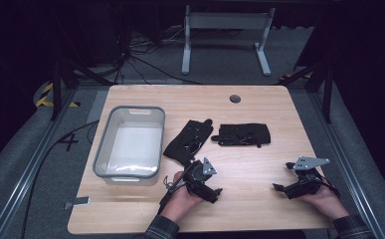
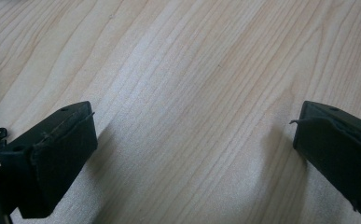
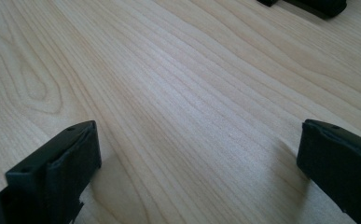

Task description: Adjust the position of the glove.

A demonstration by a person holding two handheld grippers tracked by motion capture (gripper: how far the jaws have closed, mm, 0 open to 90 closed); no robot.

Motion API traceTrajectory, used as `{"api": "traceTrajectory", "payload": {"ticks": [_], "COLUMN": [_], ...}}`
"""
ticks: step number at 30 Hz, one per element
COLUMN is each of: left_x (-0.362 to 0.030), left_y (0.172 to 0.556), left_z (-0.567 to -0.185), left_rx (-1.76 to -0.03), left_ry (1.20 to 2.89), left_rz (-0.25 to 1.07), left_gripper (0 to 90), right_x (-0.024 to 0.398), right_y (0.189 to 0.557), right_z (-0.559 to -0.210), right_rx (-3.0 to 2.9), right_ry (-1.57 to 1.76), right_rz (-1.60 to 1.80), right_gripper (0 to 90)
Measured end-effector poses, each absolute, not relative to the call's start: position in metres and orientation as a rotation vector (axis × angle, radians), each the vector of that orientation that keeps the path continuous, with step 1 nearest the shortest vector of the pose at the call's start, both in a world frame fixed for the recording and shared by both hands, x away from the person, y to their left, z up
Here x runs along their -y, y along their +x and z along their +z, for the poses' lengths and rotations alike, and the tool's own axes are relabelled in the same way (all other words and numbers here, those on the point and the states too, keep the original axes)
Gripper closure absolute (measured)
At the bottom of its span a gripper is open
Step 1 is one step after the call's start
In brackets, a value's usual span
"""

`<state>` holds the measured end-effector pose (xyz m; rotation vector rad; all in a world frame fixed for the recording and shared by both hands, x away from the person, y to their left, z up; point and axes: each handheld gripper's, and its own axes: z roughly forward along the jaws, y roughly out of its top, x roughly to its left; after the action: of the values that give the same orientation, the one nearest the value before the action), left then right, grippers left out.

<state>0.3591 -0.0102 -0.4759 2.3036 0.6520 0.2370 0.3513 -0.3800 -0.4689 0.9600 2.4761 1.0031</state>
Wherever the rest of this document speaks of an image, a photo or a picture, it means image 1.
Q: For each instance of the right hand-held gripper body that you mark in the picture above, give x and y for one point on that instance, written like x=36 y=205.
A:
x=307 y=182

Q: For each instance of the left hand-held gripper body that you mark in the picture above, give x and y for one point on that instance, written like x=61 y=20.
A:
x=198 y=176

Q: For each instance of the black glove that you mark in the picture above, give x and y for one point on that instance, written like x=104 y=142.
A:
x=246 y=134
x=186 y=137

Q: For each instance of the white plastic bin grey rim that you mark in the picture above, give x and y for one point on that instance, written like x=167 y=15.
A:
x=133 y=146

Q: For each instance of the person's right hand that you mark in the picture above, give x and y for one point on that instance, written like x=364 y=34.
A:
x=329 y=202

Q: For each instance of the person's left hand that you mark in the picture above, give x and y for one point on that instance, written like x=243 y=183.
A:
x=180 y=202

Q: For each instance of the black metal stand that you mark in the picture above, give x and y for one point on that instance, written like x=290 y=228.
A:
x=327 y=96
x=56 y=89

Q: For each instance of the grey table edge clamp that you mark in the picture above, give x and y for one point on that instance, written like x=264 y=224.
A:
x=79 y=201

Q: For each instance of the yellow black hazard tape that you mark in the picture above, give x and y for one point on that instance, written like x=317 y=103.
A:
x=47 y=89

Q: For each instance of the aluminium frame rail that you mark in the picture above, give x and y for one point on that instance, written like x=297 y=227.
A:
x=31 y=169
x=346 y=166

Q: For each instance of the white metal desk frame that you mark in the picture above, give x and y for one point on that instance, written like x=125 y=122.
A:
x=226 y=20

